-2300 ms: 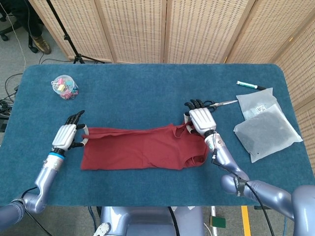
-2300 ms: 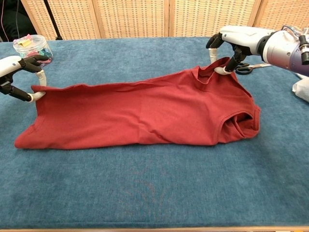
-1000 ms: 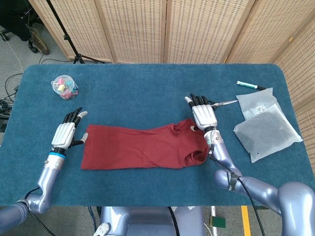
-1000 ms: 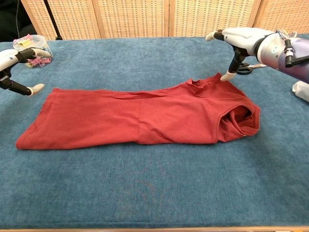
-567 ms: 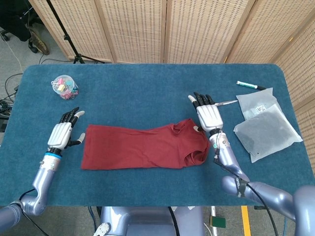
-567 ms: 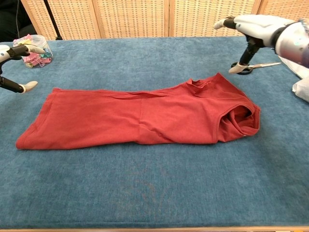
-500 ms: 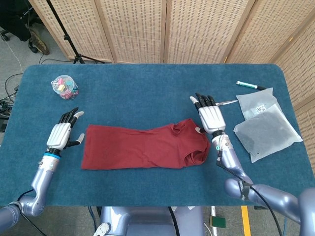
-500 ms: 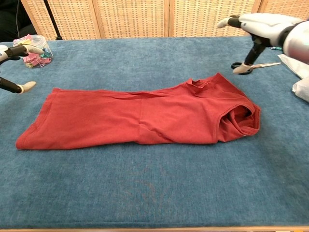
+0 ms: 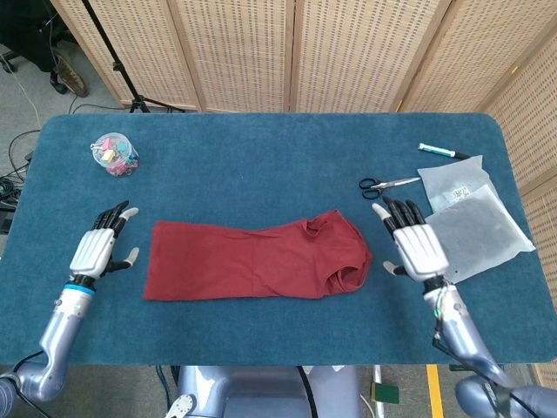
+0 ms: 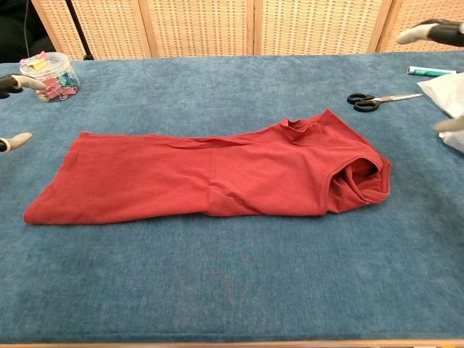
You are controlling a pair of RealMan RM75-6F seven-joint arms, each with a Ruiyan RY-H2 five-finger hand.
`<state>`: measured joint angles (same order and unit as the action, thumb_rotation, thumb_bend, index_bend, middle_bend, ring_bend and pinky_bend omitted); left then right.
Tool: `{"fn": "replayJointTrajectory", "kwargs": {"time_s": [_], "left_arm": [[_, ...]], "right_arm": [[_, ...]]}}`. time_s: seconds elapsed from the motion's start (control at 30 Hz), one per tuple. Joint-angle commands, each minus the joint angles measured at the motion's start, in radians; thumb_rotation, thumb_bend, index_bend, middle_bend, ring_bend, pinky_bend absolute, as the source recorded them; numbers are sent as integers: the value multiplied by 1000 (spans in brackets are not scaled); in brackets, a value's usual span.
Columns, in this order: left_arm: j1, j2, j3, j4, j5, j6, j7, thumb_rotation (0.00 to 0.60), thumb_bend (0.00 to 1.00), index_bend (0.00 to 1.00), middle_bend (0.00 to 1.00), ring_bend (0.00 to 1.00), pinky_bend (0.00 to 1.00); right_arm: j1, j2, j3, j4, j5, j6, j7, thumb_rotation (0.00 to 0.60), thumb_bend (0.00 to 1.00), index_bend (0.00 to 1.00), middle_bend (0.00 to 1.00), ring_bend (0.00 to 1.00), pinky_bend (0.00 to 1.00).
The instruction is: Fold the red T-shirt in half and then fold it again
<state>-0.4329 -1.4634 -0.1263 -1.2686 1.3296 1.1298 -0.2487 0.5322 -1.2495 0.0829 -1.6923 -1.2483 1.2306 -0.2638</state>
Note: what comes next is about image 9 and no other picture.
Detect brown shoe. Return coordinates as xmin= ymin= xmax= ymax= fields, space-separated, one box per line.
xmin=54 ymin=47 xmax=91 ymax=98

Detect black-handled scissors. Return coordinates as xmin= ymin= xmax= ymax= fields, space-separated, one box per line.
xmin=359 ymin=176 xmax=422 ymax=200

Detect black floor cable bundle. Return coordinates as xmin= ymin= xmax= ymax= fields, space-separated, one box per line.
xmin=0 ymin=128 xmax=43 ymax=210

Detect black tripod stand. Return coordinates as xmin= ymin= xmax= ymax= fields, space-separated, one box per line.
xmin=80 ymin=0 xmax=186 ymax=114

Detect person in dark trousers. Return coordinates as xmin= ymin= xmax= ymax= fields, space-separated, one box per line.
xmin=0 ymin=0 xmax=66 ymax=73

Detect white plastic bag dark contents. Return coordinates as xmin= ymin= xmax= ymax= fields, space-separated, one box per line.
xmin=424 ymin=183 xmax=536 ymax=289

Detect blue carpet table mat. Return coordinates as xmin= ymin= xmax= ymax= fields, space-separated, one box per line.
xmin=0 ymin=112 xmax=557 ymax=366

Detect white plastic bag with label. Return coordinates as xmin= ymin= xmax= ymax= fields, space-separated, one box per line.
xmin=417 ymin=154 xmax=500 ymax=214

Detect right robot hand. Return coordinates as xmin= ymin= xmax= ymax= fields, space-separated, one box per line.
xmin=372 ymin=195 xmax=451 ymax=282

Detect woven wooden folding screen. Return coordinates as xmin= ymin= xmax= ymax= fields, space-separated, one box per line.
xmin=50 ymin=0 xmax=557 ymax=401

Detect grey-blue robot torso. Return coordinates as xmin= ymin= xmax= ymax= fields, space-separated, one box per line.
xmin=167 ymin=364 xmax=362 ymax=418

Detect red t-shirt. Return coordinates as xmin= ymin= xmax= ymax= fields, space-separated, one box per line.
xmin=142 ymin=209 xmax=374 ymax=301

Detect clear jar of binder clips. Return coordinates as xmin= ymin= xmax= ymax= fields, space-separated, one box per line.
xmin=90 ymin=133 xmax=141 ymax=179

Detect green and white marker pen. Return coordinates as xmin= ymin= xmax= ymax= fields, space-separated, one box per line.
xmin=418 ymin=142 xmax=472 ymax=160

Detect green circuit board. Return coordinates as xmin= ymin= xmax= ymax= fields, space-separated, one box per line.
xmin=374 ymin=382 xmax=400 ymax=405

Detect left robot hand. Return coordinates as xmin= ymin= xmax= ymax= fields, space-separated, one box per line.
xmin=69 ymin=199 xmax=140 ymax=287

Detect black office chair base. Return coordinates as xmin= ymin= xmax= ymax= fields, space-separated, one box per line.
xmin=0 ymin=43 xmax=69 ymax=95

